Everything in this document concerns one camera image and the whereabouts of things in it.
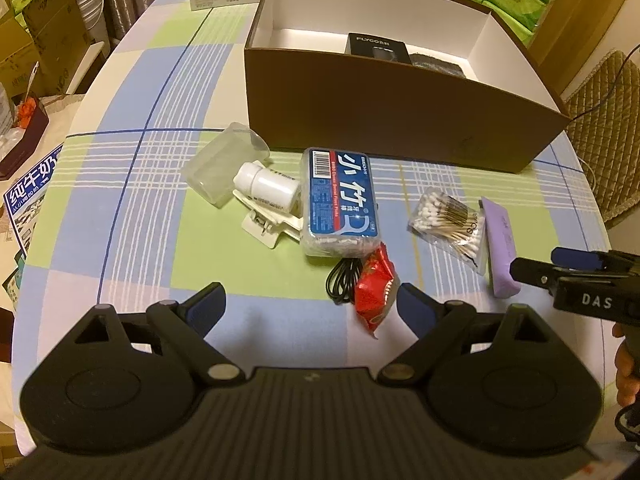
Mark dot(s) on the quilted chair cushion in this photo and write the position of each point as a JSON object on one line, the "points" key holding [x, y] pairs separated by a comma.
{"points": [[610, 130]]}

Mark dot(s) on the brown cardboard box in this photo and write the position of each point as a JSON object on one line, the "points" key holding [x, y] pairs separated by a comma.
{"points": [[390, 110]]}

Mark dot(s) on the stack of white bowls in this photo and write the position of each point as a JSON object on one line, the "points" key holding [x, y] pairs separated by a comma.
{"points": [[91, 0]]}

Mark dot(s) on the orange small item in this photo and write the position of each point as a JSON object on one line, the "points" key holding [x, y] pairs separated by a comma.
{"points": [[26, 110]]}

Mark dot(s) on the bag of cotton swabs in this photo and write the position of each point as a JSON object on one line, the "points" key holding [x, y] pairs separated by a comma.
{"points": [[450, 225]]}

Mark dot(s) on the blue printed carton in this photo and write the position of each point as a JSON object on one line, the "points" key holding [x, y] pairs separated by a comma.
{"points": [[30, 200]]}

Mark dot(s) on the brown shipping carton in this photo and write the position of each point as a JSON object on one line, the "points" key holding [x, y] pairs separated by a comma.
{"points": [[55, 35]]}

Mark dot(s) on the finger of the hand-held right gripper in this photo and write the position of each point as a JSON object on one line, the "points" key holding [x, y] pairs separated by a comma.
{"points": [[535, 272], [575, 258]]}

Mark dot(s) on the dark pouch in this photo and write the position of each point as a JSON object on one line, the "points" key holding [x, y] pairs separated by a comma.
{"points": [[440, 66]]}

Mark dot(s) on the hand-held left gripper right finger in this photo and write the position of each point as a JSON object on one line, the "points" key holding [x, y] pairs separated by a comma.
{"points": [[412, 306]]}

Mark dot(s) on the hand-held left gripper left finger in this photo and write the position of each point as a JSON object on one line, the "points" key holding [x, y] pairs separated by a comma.
{"points": [[207, 304]]}

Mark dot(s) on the dark red tissue box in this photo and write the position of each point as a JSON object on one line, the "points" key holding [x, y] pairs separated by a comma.
{"points": [[22, 140]]}

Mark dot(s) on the black razor box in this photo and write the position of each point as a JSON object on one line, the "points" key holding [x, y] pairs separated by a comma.
{"points": [[377, 45]]}

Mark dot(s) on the white plastic clip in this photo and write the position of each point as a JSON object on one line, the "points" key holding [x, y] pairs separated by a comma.
{"points": [[265, 225]]}

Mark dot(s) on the white pill bottle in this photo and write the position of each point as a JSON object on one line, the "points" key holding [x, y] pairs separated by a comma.
{"points": [[267, 187]]}

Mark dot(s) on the clear plastic container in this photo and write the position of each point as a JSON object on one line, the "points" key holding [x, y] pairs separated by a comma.
{"points": [[215, 165]]}

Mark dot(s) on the red snack packet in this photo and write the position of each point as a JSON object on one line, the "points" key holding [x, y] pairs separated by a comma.
{"points": [[375, 295]]}

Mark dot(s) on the person's right hand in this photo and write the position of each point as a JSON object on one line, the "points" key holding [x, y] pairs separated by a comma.
{"points": [[625, 375]]}

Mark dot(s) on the blue floss pick box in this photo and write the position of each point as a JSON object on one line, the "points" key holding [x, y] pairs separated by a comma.
{"points": [[340, 200]]}

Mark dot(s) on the purple case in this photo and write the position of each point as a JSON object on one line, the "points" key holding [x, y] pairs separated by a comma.
{"points": [[500, 245]]}

